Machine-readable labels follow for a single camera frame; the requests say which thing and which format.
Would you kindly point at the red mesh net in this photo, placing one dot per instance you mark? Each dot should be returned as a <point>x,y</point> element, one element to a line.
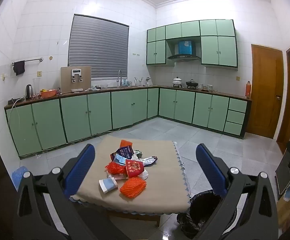
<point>115,167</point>

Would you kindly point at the black wok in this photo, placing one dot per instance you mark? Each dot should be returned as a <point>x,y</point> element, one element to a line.
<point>191,83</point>

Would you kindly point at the white and blue packet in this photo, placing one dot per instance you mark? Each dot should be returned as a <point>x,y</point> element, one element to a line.
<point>108,184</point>

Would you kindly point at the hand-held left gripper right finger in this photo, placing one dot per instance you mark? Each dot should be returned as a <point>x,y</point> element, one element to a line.
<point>210,170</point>

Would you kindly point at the clear measuring jug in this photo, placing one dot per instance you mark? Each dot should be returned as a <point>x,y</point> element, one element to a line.
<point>36,87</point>

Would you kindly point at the brown water dispenser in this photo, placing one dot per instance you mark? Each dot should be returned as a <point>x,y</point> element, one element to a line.
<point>67,80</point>

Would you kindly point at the black trash bin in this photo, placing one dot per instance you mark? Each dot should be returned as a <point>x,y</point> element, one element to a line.
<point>202,205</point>

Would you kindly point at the chrome kitchen faucet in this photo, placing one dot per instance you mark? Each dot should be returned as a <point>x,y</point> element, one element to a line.
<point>120,76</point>

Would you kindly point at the white cooking pot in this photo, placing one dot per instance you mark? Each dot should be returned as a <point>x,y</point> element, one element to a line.
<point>177,82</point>

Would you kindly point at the beige tablecloth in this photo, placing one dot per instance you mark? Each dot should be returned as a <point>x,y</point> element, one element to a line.
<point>157,190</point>

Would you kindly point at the dark towel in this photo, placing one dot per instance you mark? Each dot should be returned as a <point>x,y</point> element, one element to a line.
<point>19,68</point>

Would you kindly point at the dark blue snack packet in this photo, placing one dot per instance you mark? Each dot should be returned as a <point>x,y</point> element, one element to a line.
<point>122,152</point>

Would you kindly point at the grey window blind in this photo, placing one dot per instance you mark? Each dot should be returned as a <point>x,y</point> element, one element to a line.
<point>98,50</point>

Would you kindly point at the orange plastic basin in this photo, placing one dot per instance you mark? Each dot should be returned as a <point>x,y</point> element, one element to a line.
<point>48,94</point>

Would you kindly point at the red thermos bottle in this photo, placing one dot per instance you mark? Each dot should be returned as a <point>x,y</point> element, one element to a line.
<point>248,91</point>

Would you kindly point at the white plastic wrapper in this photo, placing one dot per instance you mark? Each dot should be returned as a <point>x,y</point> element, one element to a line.
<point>144,174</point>

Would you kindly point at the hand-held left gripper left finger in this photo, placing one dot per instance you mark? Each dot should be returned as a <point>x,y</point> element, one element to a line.
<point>81,170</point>

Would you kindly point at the light blue packet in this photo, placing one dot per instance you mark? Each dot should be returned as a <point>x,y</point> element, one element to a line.
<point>120,159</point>

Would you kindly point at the orange packet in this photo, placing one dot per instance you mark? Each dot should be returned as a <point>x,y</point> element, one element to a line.
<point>126,143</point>

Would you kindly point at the red paper packet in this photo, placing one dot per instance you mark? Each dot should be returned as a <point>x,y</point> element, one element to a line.
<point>133,168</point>

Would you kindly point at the utensil holder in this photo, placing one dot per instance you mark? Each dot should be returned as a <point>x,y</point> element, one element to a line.
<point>138,82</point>

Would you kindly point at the steel electric kettle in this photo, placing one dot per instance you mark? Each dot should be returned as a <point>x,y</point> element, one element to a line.
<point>29,92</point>

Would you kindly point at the black range hood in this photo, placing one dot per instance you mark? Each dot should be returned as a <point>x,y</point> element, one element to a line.
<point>183,58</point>

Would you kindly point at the metal towel rail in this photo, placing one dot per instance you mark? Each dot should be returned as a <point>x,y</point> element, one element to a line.
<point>32,60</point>

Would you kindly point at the green wall cabinets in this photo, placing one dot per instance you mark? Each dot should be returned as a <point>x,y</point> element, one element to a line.
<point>210,47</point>

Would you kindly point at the orange foam fruit net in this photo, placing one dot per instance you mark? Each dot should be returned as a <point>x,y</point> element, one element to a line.
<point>132,187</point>

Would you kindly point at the silver wrapper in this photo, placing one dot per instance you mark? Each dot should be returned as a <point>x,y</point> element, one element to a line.
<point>150,161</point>

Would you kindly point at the green base cabinets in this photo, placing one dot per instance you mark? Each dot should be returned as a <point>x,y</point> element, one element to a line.
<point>125,110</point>

